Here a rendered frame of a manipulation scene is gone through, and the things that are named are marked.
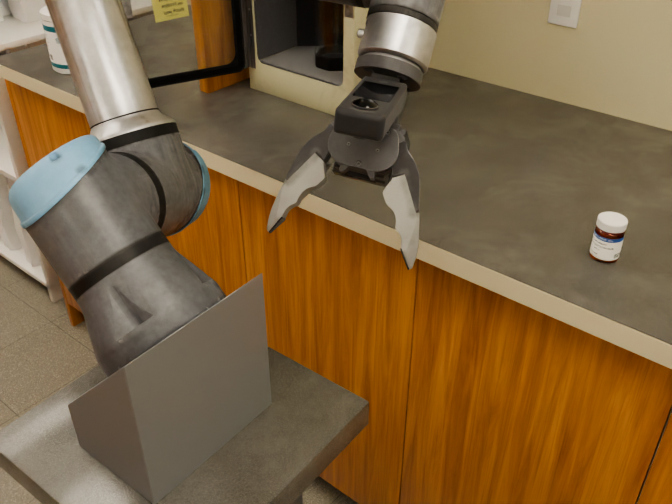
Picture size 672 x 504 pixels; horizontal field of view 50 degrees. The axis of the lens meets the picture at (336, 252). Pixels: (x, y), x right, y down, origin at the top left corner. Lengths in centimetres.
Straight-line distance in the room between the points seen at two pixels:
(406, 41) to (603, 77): 106
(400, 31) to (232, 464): 50
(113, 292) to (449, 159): 86
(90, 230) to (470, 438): 90
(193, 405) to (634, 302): 66
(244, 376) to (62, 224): 26
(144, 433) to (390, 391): 82
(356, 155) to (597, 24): 109
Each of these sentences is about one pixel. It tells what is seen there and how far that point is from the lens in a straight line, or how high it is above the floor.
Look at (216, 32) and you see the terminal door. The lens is 170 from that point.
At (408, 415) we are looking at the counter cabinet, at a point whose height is 49.
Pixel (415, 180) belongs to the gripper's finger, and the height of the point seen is 125.
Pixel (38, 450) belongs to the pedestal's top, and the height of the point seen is 94.
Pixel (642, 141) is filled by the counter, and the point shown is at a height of 94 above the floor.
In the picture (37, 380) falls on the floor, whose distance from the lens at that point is 245.
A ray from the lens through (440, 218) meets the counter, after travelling 125.
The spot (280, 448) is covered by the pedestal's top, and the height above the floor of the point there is 94.
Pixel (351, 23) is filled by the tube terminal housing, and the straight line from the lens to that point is 152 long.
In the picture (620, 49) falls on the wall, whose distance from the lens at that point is 173.
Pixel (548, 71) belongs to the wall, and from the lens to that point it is 181.
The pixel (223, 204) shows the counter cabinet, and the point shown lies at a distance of 157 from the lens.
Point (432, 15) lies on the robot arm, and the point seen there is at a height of 138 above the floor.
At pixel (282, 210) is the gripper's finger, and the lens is 72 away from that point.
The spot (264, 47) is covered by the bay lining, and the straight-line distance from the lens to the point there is 175.
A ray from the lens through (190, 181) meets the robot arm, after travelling 90.
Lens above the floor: 158
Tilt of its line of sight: 34 degrees down
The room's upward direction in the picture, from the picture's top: straight up
